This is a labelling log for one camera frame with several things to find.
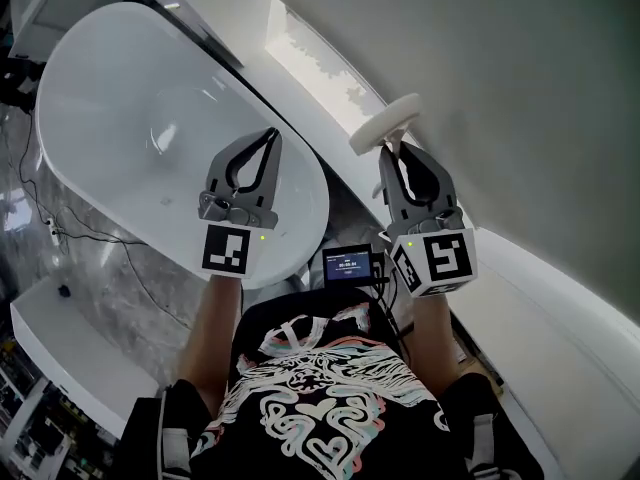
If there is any person's right forearm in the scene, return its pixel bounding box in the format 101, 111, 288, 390
399, 287, 460, 400

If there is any black floor cable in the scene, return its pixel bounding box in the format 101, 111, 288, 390
14, 110, 196, 329

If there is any person's left forearm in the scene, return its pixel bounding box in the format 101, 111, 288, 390
177, 271, 247, 419

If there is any small black monitor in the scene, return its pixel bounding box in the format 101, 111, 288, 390
322, 242, 390, 290

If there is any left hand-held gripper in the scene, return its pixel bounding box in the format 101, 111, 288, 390
197, 127, 284, 281

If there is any black monitor cable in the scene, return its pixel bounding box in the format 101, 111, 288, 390
369, 260, 416, 342

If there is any person's black printed shirt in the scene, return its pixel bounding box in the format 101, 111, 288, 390
117, 287, 545, 480

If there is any white round brush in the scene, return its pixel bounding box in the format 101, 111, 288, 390
348, 92, 421, 202

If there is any white bathtub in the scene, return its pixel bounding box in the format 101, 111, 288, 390
35, 1, 331, 291

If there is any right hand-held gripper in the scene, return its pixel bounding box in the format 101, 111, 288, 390
377, 141, 479, 298

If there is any grey shoulder strap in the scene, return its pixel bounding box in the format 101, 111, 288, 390
467, 412, 500, 477
158, 390, 193, 480

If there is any cluttered shelf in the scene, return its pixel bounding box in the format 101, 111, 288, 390
0, 337, 124, 480

